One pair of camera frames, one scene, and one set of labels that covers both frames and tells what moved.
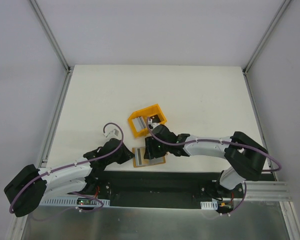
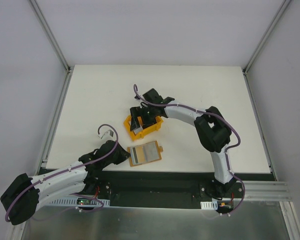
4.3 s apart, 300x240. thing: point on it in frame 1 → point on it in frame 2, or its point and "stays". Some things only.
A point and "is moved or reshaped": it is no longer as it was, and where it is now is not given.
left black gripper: x=126 y=155 stays
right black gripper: x=150 y=152 → x=142 y=113
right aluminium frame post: x=265 y=36 stays
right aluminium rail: x=267 y=191 stays
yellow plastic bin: x=145 y=113 is moved or reshaped
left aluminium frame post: x=52 y=36 stays
